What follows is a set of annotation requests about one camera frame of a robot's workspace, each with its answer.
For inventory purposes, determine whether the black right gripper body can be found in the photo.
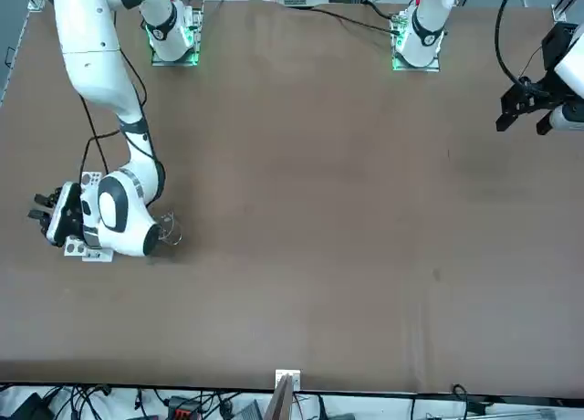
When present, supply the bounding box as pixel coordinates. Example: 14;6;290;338
62;192;86;242

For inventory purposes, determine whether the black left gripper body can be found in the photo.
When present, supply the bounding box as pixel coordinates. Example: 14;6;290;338
524;21;583;105

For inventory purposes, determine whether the small clear glass beaker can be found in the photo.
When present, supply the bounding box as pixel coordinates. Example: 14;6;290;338
154;209;185;248

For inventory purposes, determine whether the black power adapter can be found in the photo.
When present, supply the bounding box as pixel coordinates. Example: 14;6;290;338
6;392;55;420

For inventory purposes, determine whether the orange black device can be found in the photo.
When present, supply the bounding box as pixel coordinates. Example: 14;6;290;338
166;395;203;420

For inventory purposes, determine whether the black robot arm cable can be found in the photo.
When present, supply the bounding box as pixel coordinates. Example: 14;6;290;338
77;49;150;174
494;0;553;97

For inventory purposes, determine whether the black table cable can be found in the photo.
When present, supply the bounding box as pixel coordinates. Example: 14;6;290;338
309;5;399;34

